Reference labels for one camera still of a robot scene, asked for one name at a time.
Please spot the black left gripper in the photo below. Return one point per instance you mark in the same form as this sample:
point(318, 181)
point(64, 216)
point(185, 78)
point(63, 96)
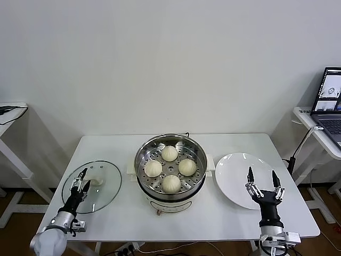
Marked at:
point(74, 201)

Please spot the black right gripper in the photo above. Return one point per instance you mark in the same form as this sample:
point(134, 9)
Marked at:
point(269, 208)

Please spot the round glass pot lid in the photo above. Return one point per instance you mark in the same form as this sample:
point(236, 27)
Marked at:
point(106, 186)

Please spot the white steamed baozi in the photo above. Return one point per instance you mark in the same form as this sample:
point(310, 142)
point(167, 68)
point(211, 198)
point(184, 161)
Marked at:
point(187, 167)
point(171, 184)
point(169, 153)
point(153, 168)

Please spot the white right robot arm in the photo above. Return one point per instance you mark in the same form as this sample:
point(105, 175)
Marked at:
point(270, 237)

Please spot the perforated steel steamer basket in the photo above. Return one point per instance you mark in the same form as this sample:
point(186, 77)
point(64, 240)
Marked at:
point(186, 149)

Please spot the stainless steel steamer pot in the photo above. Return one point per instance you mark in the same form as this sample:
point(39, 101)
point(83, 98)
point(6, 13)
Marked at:
point(170, 204)

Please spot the round white plate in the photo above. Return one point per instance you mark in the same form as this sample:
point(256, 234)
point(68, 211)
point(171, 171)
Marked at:
point(231, 173)

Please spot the white side table with laptop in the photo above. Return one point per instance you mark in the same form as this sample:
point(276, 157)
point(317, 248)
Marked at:
point(302, 114)

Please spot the white power strip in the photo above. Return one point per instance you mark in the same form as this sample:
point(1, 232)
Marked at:
point(128, 248)

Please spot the grey open laptop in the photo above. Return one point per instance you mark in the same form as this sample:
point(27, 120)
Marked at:
point(330, 125)

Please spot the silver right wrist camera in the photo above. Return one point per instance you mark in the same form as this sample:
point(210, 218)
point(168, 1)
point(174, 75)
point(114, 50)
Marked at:
point(291, 237)

